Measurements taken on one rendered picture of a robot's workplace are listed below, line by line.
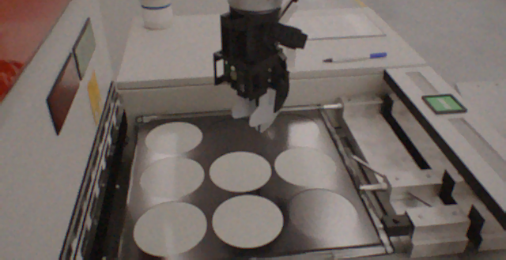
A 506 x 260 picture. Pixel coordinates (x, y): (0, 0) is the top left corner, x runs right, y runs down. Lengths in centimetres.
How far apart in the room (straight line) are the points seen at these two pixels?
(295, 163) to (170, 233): 24
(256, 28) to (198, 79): 29
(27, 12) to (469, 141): 63
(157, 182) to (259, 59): 26
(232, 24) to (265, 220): 28
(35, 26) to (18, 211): 17
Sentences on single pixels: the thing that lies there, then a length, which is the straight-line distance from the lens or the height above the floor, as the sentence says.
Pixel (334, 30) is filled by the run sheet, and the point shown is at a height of 97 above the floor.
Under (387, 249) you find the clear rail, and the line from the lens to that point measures 63.
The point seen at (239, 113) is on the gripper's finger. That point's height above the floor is 99.
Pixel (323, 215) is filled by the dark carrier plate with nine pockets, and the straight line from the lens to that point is 66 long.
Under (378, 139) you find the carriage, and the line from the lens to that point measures 86.
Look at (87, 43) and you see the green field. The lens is 70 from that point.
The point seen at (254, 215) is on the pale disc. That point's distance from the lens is 65.
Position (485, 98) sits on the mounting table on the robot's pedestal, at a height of 82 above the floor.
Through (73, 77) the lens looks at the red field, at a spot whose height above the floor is 110.
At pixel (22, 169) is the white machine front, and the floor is 111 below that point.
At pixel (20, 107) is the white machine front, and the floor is 115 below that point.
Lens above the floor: 136
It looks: 33 degrees down
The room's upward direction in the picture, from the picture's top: straight up
